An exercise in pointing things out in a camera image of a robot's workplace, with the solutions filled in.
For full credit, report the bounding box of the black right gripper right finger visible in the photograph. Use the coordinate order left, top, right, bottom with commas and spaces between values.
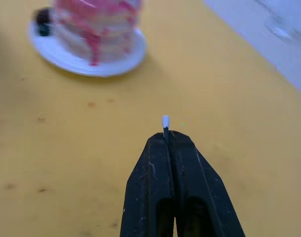
168, 131, 246, 237

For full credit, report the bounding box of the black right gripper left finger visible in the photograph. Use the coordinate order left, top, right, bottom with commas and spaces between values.
119, 132, 176, 237

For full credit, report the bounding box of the white-tipped black match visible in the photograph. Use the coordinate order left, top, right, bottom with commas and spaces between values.
161, 115, 171, 149

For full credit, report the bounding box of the pink and white layered cake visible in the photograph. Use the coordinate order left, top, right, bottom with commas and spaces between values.
54, 0, 143, 67

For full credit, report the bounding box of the dark berry cake decoration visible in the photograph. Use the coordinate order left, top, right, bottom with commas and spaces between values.
33, 7, 55, 37

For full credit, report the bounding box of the white round plate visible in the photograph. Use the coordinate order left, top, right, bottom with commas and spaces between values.
28, 18, 148, 78

